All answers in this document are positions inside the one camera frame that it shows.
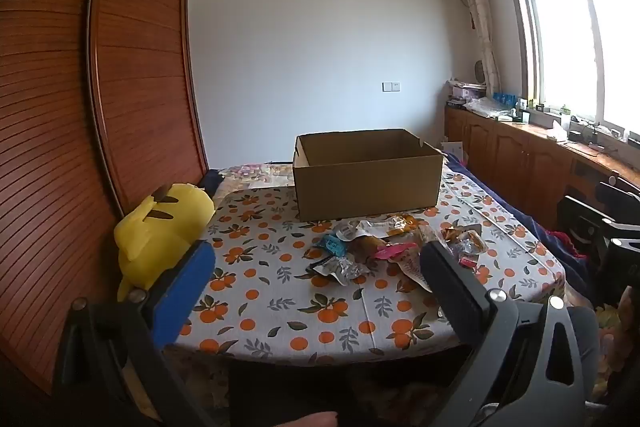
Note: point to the orange print tablecloth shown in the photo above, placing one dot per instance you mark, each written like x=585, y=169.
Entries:
x=280, y=307

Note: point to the long wooden cabinet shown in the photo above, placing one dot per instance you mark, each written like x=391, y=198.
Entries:
x=505, y=152

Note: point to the person's left hand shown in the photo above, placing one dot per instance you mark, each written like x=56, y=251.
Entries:
x=307, y=420

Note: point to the white paper bag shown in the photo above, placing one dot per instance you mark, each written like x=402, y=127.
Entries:
x=452, y=152

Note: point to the yellow plush toy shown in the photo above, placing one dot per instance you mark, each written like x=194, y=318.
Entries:
x=150, y=237

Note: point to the pale patterned curtain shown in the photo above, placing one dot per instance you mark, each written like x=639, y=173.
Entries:
x=480, y=17

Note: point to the wooden framed window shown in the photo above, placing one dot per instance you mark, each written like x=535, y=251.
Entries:
x=580, y=37

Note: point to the orange snack packet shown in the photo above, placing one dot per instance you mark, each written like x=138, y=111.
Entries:
x=402, y=223

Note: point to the blue bottles pack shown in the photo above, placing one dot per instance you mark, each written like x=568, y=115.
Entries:
x=504, y=98

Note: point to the white wall switch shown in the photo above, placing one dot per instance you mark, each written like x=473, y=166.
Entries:
x=391, y=86

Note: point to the white silver snack packet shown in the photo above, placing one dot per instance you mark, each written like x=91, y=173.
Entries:
x=370, y=225

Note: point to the teal snack packet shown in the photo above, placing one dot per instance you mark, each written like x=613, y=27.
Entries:
x=332, y=244

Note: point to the white red print snack packet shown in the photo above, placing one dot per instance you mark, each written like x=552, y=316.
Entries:
x=412, y=269

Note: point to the brown cardboard box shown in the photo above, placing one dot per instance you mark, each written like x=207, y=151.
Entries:
x=365, y=187

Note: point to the stack of boxes and papers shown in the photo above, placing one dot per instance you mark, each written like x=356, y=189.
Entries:
x=465, y=92

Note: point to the clear silver snack packet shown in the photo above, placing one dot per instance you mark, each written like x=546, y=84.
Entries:
x=470, y=244

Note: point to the brown snack packet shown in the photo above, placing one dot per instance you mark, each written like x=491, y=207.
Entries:
x=365, y=247

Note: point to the clear plastic bag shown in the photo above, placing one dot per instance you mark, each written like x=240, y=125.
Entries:
x=487, y=108

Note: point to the pinkish red snack packet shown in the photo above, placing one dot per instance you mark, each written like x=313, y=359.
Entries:
x=392, y=252

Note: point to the dark blue blanket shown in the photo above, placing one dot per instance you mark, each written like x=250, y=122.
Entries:
x=545, y=227

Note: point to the small round fan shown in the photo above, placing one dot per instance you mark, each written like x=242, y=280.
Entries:
x=480, y=70

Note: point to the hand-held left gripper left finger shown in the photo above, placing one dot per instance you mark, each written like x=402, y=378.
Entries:
x=185, y=292

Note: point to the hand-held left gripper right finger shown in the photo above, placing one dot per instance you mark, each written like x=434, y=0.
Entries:
x=450, y=287

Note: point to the small red snack packet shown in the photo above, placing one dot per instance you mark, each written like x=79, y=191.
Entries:
x=470, y=261

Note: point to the wooden slatted wardrobe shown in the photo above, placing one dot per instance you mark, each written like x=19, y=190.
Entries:
x=140, y=57

